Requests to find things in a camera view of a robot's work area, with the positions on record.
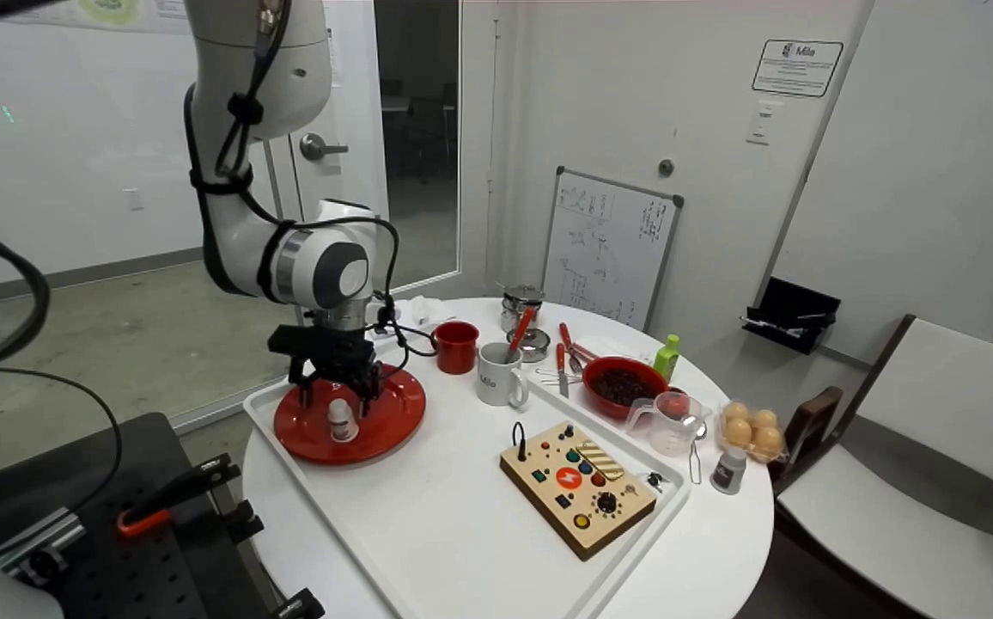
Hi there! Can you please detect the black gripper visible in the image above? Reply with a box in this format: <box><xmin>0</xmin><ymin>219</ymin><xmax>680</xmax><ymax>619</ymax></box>
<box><xmin>266</xmin><ymin>319</ymin><xmax>391</xmax><ymax>418</ymax></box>

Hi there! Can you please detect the white shaker bottle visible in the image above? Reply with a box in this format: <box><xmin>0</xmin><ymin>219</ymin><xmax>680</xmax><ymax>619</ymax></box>
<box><xmin>327</xmin><ymin>395</ymin><xmax>362</xmax><ymax>449</ymax></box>

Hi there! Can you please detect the red plate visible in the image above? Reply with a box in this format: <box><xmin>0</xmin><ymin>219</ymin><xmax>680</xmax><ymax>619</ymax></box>
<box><xmin>270</xmin><ymin>363</ymin><xmax>431</xmax><ymax>468</ymax></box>

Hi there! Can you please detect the red mug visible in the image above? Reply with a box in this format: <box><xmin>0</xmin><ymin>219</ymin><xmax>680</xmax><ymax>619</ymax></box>
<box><xmin>431</xmin><ymin>319</ymin><xmax>486</xmax><ymax>379</ymax></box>

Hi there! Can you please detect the white mug with print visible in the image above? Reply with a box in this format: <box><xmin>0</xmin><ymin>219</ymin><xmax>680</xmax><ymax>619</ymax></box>
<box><xmin>473</xmin><ymin>342</ymin><xmax>533</xmax><ymax>413</ymax></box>

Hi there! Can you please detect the small glass salt shaker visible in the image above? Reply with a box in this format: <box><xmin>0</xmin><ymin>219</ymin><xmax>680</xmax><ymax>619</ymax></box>
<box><xmin>707</xmin><ymin>449</ymin><xmax>748</xmax><ymax>498</ymax></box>

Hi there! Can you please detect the large white plastic tray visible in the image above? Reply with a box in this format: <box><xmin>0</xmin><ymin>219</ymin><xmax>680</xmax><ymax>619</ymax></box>
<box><xmin>242</xmin><ymin>327</ymin><xmax>693</xmax><ymax>619</ymax></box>

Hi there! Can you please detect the metal canister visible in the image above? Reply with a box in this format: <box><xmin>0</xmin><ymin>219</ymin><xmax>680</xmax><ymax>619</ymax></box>
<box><xmin>497</xmin><ymin>282</ymin><xmax>546</xmax><ymax>337</ymax></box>

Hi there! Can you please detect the orange and black clamp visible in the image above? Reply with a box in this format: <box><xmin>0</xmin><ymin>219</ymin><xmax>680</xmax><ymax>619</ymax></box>
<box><xmin>113</xmin><ymin>450</ymin><xmax>244</xmax><ymax>544</ymax></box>

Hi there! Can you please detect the small round metal lid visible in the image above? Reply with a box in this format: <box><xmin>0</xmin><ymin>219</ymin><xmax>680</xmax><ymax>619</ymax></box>
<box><xmin>518</xmin><ymin>324</ymin><xmax>558</xmax><ymax>370</ymax></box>

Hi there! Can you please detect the wooden busy board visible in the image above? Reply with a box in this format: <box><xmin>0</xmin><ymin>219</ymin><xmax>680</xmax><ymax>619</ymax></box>
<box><xmin>497</xmin><ymin>419</ymin><xmax>661</xmax><ymax>566</ymax></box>

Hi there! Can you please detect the red bowl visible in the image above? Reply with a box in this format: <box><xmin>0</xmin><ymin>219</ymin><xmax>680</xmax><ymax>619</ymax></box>
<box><xmin>582</xmin><ymin>354</ymin><xmax>675</xmax><ymax>423</ymax></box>

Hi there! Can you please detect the white door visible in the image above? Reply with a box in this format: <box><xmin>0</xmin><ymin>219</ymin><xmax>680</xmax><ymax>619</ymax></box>
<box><xmin>266</xmin><ymin>0</ymin><xmax>391</xmax><ymax>229</ymax></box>

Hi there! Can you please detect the black perforated mounting table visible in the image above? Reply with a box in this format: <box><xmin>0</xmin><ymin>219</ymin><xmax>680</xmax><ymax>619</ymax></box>
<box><xmin>0</xmin><ymin>409</ymin><xmax>330</xmax><ymax>619</ymax></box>

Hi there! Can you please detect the small framed whiteboard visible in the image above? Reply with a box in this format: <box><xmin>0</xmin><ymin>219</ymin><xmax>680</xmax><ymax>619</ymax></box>
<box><xmin>536</xmin><ymin>167</ymin><xmax>686</xmax><ymax>337</ymax></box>

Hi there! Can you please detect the green plastic bottle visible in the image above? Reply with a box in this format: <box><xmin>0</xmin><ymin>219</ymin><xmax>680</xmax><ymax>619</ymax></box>
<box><xmin>648</xmin><ymin>331</ymin><xmax>685</xmax><ymax>383</ymax></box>

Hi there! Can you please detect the clear measuring cup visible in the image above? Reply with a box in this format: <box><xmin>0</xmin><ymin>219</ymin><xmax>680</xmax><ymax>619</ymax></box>
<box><xmin>630</xmin><ymin>384</ymin><xmax>712</xmax><ymax>462</ymax></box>

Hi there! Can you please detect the black file tray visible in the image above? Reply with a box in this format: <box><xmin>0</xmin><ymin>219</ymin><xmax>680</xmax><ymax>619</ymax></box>
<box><xmin>742</xmin><ymin>277</ymin><xmax>844</xmax><ymax>357</ymax></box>

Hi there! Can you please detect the red-handled metal spoon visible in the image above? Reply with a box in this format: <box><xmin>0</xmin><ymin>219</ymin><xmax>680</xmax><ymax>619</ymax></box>
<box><xmin>502</xmin><ymin>304</ymin><xmax>543</xmax><ymax>366</ymax></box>

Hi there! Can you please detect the red-handled fork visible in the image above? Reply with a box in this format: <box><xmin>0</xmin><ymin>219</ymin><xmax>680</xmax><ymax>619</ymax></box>
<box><xmin>558</xmin><ymin>319</ymin><xmax>601</xmax><ymax>372</ymax></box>

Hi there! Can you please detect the silver door handle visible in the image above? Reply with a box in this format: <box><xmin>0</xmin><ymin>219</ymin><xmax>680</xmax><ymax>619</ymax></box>
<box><xmin>296</xmin><ymin>130</ymin><xmax>354</xmax><ymax>167</ymax></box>

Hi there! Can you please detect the white wall sign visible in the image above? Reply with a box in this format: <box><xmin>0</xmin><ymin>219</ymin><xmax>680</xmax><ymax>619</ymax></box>
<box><xmin>748</xmin><ymin>35</ymin><xmax>850</xmax><ymax>102</ymax></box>

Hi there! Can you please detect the white chair with dark frame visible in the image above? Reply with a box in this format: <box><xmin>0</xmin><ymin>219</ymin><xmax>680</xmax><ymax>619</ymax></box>
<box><xmin>773</xmin><ymin>313</ymin><xmax>993</xmax><ymax>619</ymax></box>

